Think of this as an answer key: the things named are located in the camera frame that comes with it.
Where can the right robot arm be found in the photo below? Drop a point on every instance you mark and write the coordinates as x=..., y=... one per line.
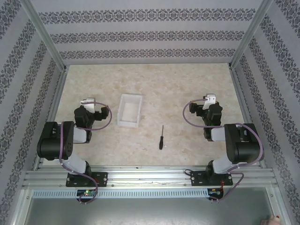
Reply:
x=243, y=145

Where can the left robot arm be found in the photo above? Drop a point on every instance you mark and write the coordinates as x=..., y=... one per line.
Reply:
x=55, y=143

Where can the white plastic bin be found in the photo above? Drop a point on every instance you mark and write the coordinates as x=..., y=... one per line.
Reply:
x=129, y=110

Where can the black screwdriver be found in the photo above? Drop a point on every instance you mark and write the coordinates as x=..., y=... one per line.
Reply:
x=161, y=141

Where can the small circuit board green light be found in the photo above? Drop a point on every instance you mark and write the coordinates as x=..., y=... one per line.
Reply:
x=86, y=192

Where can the grey metal shelf panel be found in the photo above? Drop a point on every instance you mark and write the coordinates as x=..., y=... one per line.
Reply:
x=150, y=211

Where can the person's hand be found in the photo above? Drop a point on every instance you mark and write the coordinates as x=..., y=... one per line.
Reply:
x=271, y=220

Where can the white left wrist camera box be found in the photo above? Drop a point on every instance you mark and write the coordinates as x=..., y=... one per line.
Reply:
x=88, y=104

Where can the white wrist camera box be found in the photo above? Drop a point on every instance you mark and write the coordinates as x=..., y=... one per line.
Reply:
x=211, y=99
x=88, y=104

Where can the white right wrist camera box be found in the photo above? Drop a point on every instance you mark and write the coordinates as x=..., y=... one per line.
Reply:
x=211, y=99

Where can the aluminium side rail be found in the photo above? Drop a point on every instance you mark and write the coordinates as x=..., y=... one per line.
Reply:
x=52, y=117
x=246, y=112

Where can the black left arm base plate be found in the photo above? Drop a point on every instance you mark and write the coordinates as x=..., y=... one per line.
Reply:
x=100, y=179

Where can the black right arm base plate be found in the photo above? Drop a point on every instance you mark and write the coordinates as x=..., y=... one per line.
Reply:
x=198, y=178

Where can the aluminium mounting rail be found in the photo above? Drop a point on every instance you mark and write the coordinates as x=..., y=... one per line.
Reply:
x=150, y=175

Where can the aluminium frame post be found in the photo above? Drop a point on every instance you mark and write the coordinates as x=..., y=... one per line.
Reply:
x=252, y=32
x=42, y=32

